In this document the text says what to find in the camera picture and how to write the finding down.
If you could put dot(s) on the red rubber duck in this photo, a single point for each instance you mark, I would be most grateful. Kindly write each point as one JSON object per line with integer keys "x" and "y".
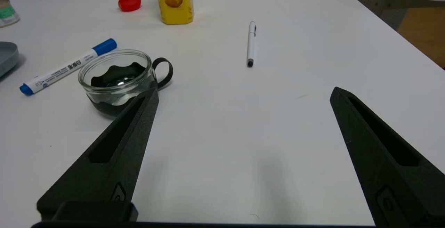
{"x": 128, "y": 2}

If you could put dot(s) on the blue white whiteboard marker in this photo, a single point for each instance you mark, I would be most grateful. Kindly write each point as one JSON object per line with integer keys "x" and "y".
{"x": 66, "y": 68}

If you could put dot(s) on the yellow potato snack box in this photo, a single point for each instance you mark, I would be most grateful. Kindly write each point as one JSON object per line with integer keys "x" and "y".
{"x": 174, "y": 9}

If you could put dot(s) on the cat food can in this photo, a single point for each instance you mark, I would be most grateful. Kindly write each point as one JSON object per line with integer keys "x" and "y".
{"x": 7, "y": 14}

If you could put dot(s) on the clear glass bowl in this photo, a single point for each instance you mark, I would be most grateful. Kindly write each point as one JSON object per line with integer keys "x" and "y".
{"x": 104, "y": 103}

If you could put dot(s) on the white pen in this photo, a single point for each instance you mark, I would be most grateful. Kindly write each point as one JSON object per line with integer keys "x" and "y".
{"x": 251, "y": 43}

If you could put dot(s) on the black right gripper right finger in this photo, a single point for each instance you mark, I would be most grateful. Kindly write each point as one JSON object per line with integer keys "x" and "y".
{"x": 375, "y": 158}

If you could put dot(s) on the grey square dish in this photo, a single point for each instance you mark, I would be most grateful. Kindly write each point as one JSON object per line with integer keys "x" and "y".
{"x": 6, "y": 57}

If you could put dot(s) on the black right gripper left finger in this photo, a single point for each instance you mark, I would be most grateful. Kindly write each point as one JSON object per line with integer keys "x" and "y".
{"x": 114, "y": 158}

